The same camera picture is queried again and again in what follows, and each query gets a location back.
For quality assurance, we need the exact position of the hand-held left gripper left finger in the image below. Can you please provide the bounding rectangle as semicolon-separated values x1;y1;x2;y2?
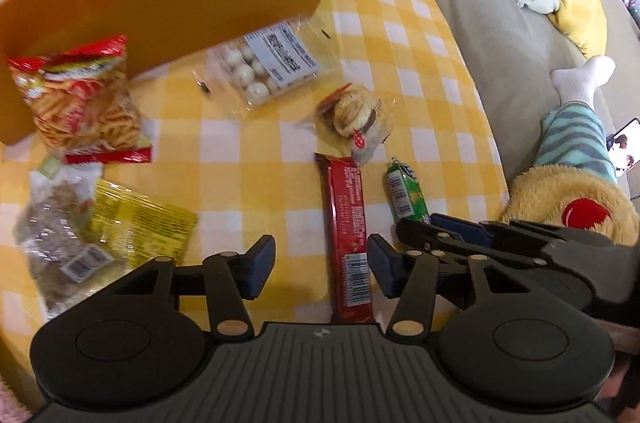
100;234;277;340

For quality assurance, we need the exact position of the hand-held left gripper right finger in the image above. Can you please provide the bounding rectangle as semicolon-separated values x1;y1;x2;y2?
366;233;556;344

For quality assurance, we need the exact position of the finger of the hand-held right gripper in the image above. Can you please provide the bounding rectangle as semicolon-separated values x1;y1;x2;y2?
430;213;552;255
396;219;547;267

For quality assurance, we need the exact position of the green candy packet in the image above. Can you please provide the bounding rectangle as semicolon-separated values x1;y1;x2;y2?
384;157;432;225

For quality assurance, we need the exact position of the red chocolate bar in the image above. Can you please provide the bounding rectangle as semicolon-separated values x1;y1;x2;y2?
314;153;376;325

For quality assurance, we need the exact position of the clear pack of white balls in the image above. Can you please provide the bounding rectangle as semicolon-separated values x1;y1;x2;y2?
192;17;331;118

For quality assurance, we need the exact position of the red fries snack bag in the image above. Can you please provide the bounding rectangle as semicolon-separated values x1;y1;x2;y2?
7;35;153;165

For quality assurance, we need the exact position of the yellow plush toy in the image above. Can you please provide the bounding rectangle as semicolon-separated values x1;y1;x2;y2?
502;163;640;246

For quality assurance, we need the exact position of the yellow checkered tablecloth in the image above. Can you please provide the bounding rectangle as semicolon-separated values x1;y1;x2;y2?
0;0;511;404

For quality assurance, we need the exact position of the yellow snack packet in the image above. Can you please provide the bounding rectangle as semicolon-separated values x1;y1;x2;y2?
87;180;199;271

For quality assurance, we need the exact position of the smartphone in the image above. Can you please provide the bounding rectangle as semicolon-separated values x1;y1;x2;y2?
606;118;640;181

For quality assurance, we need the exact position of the burger-shaped snack packet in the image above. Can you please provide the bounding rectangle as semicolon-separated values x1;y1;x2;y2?
297;84;396;166

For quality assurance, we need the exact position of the white sock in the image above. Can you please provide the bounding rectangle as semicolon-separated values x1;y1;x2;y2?
550;55;617;108

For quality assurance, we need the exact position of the clear packet of seeds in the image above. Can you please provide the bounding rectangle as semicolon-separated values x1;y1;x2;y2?
15;155;116;321

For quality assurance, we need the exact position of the beige sofa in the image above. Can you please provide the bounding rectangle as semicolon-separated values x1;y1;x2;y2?
372;0;640;204

